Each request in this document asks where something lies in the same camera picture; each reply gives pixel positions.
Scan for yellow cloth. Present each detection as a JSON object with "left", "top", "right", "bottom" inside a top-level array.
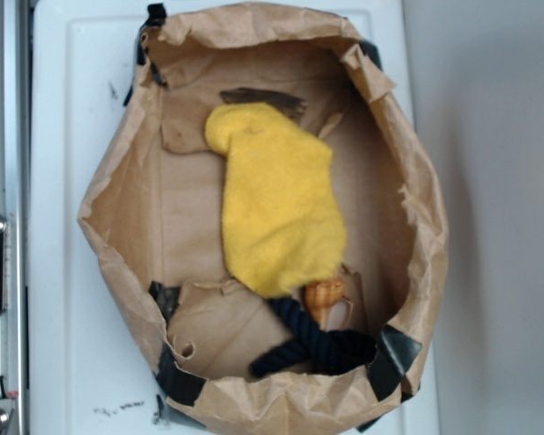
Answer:
[{"left": 205, "top": 103, "right": 347, "bottom": 298}]

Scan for white tray board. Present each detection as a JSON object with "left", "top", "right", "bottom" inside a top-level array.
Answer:
[{"left": 28, "top": 0, "right": 442, "bottom": 435}]

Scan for brown paper bag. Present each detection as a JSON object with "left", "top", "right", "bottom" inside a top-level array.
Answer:
[{"left": 78, "top": 3, "right": 448, "bottom": 434}]

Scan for metal frame rail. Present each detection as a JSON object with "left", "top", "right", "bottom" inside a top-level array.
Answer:
[{"left": 0, "top": 1, "right": 31, "bottom": 434}]

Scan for black twisted rope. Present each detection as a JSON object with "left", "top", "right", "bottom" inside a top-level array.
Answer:
[{"left": 248, "top": 296, "right": 378, "bottom": 379}]

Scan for orange seashell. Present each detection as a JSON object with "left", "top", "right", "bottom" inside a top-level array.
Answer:
[{"left": 304, "top": 276, "right": 354, "bottom": 331}]

